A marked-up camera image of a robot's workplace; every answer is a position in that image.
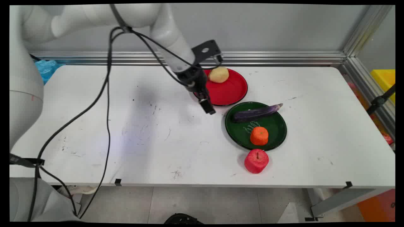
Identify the red round plate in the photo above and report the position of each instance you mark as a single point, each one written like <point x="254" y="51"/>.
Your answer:
<point x="230" y="91"/>

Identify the black stand rod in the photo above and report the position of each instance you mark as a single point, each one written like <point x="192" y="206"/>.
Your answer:
<point x="378" y="101"/>

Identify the dark green round plate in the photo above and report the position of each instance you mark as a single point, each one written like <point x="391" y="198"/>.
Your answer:
<point x="274" y="129"/>

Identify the long horizontal aluminium rail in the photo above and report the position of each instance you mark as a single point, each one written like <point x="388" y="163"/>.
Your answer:
<point x="268" y="58"/>

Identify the grey robot base cover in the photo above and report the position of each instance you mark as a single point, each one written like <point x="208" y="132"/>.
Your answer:
<point x="47" y="201"/>

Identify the small black table clip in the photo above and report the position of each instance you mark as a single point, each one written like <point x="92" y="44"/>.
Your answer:
<point x="348" y="184"/>
<point x="118" y="182"/>

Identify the red toy apple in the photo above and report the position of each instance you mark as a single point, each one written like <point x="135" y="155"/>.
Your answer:
<point x="256" y="161"/>

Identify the white cloth under table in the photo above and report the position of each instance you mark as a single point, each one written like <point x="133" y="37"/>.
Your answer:
<point x="79" y="190"/>

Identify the orange box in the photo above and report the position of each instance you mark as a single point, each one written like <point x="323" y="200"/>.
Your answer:
<point x="378" y="208"/>

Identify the small red toy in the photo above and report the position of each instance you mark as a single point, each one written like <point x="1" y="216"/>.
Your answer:
<point x="387" y="138"/>

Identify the black round object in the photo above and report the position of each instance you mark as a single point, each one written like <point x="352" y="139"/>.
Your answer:
<point x="183" y="219"/>

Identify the yellow toy potato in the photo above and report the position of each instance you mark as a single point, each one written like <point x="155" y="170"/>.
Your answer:
<point x="218" y="75"/>

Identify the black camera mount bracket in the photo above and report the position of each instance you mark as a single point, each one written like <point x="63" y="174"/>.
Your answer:
<point x="206" y="50"/>

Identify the yellow plastic box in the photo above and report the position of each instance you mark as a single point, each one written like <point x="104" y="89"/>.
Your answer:
<point x="385" y="80"/>

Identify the orange toy tangerine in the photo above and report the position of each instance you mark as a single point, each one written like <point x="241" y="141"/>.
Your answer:
<point x="259" y="136"/>

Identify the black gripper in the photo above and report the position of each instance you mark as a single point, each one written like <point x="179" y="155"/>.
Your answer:
<point x="192" y="78"/>

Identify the purple toy eggplant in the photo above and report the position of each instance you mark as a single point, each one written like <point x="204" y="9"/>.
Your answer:
<point x="252" y="114"/>

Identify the slanted aluminium frame rail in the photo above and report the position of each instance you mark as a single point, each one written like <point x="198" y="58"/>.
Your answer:
<point x="363" y="63"/>

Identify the grey metal table leg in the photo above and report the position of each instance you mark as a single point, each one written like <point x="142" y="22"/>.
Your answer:
<point x="344" y="200"/>

